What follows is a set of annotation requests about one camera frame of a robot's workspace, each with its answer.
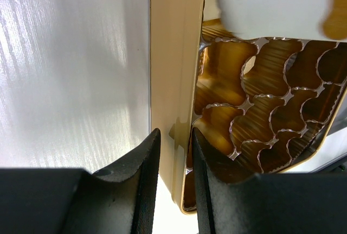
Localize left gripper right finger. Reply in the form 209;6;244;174
191;128;260;233

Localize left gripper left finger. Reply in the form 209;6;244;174
62;129;161;233

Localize gold chocolate box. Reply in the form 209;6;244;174
150;0;346;214

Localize white tongs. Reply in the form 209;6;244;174
217;0;346;42

